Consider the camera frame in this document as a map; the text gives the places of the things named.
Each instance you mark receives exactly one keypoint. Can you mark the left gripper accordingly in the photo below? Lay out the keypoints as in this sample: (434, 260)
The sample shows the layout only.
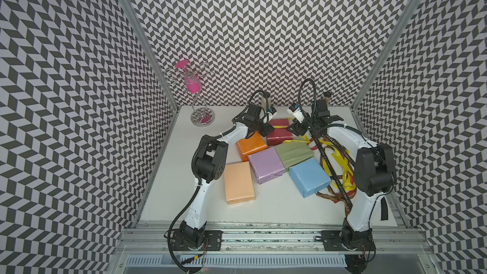
(266, 129)

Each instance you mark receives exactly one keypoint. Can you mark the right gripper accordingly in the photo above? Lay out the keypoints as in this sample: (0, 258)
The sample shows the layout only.
(298, 129)

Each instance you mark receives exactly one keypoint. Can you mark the yellow ribbon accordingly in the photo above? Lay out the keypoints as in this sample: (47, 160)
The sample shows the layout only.
(300, 139)
(346, 172)

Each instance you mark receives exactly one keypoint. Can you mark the maroon gift box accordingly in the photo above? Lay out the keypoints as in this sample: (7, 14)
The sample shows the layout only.
(280, 134)

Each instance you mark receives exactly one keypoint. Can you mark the orange gift box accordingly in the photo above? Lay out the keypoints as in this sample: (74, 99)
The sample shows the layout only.
(249, 146)

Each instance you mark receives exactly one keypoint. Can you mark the green gift box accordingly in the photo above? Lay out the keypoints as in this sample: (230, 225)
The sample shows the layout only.
(291, 154)

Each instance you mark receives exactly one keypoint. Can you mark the purple gift box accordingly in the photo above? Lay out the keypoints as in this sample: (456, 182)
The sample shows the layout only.
(266, 165)

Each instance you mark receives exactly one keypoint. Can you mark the black printed ribbon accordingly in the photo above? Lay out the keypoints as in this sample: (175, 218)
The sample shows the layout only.
(373, 167)

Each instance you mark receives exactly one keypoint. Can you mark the blue gift box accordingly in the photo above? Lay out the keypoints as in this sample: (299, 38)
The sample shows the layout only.
(309, 177)

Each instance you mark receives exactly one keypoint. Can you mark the peach gift box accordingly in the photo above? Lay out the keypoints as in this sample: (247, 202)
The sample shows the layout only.
(238, 183)

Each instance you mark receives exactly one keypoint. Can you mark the brown ribbon of purple box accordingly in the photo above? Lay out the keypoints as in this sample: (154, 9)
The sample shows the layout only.
(338, 197)

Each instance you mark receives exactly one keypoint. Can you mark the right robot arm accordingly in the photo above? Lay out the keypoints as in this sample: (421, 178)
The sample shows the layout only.
(349, 239)

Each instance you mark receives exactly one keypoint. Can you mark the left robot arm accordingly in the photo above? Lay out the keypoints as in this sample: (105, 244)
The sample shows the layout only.
(208, 164)

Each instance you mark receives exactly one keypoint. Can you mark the white spice shaker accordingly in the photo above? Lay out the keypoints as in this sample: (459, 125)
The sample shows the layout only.
(266, 101)

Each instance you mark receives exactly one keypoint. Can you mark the brown spice shaker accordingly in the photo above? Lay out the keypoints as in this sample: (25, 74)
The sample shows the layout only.
(327, 96)

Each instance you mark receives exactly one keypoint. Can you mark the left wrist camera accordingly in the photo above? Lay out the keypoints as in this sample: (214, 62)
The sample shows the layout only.
(270, 113)

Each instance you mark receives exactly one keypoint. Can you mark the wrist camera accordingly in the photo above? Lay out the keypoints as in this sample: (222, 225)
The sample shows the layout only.
(298, 114)
(270, 113)

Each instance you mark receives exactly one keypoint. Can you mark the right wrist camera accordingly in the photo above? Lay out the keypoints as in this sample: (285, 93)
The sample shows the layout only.
(298, 114)

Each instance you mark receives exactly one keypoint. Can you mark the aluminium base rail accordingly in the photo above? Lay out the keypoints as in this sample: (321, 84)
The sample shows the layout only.
(255, 238)

